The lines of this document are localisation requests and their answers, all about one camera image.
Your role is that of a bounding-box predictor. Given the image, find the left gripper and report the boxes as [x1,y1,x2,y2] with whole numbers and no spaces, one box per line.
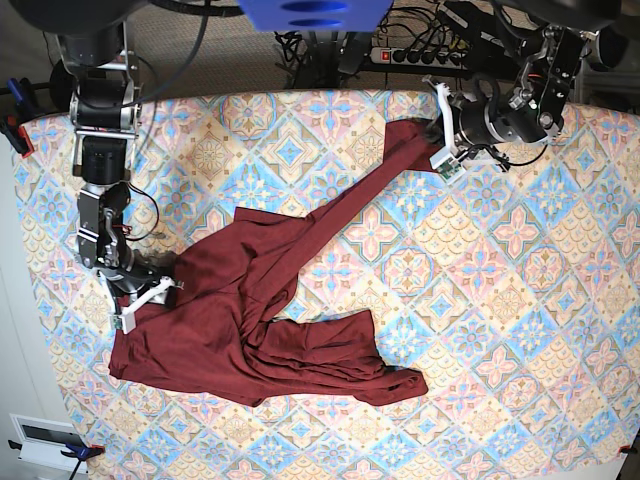
[420,74,510,170]

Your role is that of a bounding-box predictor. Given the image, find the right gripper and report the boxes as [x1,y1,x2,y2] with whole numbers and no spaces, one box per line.
[97,250,183,315]

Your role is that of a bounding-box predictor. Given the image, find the maroon t-shirt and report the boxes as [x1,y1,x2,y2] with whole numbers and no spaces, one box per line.
[109,119,436,407]

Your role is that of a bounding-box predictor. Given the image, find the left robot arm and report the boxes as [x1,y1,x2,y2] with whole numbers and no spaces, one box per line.
[425,1,623,178]

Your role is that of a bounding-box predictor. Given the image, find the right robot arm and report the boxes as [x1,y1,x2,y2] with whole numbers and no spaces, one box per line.
[11,1,176,324]

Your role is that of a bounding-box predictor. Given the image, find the white power strip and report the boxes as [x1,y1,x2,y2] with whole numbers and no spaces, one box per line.
[369,47,463,69]

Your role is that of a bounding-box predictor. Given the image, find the patterned tablecloth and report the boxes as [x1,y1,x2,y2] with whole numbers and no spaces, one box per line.
[11,106,639,479]

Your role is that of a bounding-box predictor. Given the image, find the blue clamp lower left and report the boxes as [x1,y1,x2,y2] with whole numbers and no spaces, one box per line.
[7,440,105,479]

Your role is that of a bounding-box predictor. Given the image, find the blue clamp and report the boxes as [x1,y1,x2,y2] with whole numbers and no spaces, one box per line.
[7,440,105,479]
[1,77,37,158]

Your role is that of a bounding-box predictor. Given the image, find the white floor vent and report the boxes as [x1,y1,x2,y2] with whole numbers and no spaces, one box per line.
[10,414,83,473]

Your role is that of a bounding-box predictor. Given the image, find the blue clamp upper left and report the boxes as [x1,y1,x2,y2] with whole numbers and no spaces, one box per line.
[1,77,37,158]

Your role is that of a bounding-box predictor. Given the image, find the orange clamp right edge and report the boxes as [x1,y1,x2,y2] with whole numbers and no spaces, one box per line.
[618,445,639,455]

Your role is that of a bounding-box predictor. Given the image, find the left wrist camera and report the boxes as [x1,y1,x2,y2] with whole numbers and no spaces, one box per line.
[430,152,466,185]

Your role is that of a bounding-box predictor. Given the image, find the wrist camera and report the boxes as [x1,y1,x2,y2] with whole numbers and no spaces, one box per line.
[110,312,136,335]
[430,152,466,185]

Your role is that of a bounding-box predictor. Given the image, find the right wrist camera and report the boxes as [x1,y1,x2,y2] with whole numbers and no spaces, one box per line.
[110,312,136,335]

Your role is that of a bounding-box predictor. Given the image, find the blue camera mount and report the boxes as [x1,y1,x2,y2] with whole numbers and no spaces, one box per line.
[238,0,393,32]

